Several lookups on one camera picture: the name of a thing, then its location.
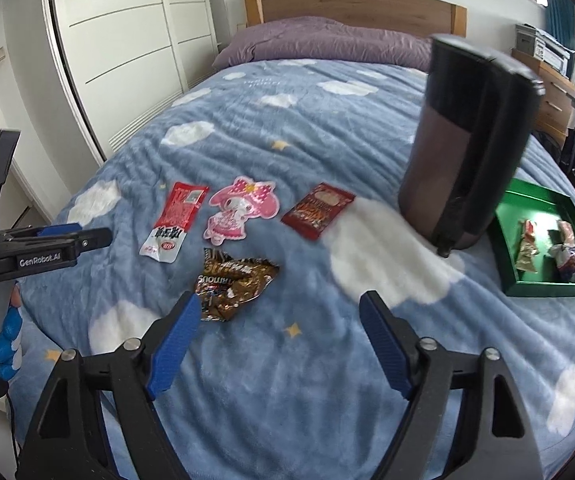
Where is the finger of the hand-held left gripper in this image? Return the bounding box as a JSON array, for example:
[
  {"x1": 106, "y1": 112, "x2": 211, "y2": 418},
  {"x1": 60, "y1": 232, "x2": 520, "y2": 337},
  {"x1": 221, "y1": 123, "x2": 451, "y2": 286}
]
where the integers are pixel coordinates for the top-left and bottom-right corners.
[
  {"x1": 36, "y1": 222, "x2": 83, "y2": 237},
  {"x1": 42, "y1": 227, "x2": 114, "y2": 255}
]

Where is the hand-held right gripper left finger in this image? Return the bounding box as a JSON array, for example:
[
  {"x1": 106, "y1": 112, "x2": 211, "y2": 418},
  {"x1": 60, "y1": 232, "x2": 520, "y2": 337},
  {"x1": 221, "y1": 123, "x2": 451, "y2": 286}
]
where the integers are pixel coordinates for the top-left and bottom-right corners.
[{"x1": 15, "y1": 291, "x2": 202, "y2": 480}]

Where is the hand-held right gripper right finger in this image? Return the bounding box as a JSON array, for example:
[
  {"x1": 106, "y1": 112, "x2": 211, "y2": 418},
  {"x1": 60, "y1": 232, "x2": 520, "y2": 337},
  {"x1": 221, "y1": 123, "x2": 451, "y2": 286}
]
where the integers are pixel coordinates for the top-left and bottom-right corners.
[{"x1": 359, "y1": 290, "x2": 553, "y2": 480}]

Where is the red and white snack packet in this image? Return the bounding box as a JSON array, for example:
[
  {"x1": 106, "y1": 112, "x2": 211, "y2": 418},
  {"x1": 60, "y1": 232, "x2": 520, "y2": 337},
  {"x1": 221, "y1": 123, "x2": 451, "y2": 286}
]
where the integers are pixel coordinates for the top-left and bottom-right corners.
[{"x1": 139, "y1": 181, "x2": 210, "y2": 264}]

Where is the brown snack wrapper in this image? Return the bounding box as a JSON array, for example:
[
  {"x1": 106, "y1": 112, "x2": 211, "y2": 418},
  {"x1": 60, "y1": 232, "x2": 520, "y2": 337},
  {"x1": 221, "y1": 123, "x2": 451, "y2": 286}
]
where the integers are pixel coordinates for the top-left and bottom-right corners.
[{"x1": 194, "y1": 248, "x2": 281, "y2": 322}]

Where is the pink cartoon character candy packet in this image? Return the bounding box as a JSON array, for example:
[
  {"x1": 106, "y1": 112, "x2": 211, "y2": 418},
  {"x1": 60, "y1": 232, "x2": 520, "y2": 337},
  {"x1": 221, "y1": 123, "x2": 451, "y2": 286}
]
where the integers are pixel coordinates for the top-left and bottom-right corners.
[{"x1": 202, "y1": 176, "x2": 283, "y2": 247}]

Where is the dark red snack packet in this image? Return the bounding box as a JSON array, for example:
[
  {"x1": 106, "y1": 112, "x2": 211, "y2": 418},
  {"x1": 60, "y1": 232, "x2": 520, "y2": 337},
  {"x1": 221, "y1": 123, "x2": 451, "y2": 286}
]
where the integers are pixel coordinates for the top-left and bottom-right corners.
[{"x1": 281, "y1": 182, "x2": 357, "y2": 242}]

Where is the beige candy packet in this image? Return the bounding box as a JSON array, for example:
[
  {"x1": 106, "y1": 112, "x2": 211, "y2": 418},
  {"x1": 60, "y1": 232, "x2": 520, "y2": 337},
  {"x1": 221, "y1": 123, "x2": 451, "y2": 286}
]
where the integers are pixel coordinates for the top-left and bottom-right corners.
[{"x1": 512, "y1": 237, "x2": 541, "y2": 273}]

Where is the green shallow box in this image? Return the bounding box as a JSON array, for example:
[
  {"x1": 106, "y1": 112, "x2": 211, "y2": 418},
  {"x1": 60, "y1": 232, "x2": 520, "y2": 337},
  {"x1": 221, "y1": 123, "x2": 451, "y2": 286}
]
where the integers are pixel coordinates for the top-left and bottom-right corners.
[{"x1": 486, "y1": 178, "x2": 575, "y2": 298}]

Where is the white and blue wafer packet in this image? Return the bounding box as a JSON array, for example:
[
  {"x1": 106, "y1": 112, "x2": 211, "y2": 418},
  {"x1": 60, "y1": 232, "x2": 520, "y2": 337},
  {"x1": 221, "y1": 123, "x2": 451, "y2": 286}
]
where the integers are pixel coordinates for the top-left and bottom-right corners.
[{"x1": 547, "y1": 220, "x2": 575, "y2": 284}]

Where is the person's left hand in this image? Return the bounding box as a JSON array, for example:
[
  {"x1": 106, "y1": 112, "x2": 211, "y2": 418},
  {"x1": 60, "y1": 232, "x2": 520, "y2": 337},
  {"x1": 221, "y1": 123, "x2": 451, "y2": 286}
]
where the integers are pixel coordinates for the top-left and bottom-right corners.
[{"x1": 0, "y1": 282, "x2": 24, "y2": 382}]

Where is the brown and black electric kettle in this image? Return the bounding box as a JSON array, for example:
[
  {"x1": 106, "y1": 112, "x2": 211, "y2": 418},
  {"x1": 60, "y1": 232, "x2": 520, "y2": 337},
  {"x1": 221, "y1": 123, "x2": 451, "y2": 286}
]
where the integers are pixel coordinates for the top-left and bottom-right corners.
[{"x1": 397, "y1": 33, "x2": 547, "y2": 260}]

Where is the white sliding wardrobe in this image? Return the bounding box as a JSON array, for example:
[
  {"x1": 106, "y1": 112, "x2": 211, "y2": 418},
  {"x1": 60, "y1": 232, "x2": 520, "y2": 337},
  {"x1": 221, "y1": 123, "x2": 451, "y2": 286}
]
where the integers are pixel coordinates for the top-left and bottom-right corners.
[{"x1": 42, "y1": 0, "x2": 218, "y2": 161}]

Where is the blue cloud print blanket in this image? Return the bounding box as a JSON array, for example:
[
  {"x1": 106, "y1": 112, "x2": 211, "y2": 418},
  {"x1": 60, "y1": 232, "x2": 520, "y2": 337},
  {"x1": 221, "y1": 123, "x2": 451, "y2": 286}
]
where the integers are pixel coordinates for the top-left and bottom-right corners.
[{"x1": 15, "y1": 57, "x2": 575, "y2": 480}]

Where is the wooden nightstand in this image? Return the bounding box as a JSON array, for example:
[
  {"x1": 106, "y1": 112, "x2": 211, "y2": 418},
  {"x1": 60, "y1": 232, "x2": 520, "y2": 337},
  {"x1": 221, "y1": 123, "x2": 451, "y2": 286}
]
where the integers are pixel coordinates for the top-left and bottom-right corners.
[{"x1": 511, "y1": 47, "x2": 575, "y2": 147}]

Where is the purple pillow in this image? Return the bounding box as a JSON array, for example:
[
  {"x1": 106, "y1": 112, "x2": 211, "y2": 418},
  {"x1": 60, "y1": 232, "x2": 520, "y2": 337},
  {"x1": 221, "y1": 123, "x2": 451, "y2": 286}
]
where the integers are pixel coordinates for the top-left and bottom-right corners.
[{"x1": 212, "y1": 16, "x2": 435, "y2": 72}]

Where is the white printer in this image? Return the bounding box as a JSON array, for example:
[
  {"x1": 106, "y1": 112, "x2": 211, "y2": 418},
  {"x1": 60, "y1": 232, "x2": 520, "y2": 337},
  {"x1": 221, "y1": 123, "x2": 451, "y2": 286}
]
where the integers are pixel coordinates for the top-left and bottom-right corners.
[{"x1": 537, "y1": 30, "x2": 575, "y2": 80}]

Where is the wooden headboard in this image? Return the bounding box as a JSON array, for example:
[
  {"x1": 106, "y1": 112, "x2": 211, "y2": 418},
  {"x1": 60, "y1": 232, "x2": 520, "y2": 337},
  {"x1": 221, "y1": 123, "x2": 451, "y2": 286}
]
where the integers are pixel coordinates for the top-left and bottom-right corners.
[{"x1": 244, "y1": 0, "x2": 468, "y2": 38}]

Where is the teal curtain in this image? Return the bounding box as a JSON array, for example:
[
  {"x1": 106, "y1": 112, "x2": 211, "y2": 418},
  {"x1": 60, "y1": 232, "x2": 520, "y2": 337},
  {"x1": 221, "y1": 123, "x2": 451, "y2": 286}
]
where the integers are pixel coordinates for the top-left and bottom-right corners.
[{"x1": 541, "y1": 0, "x2": 575, "y2": 51}]

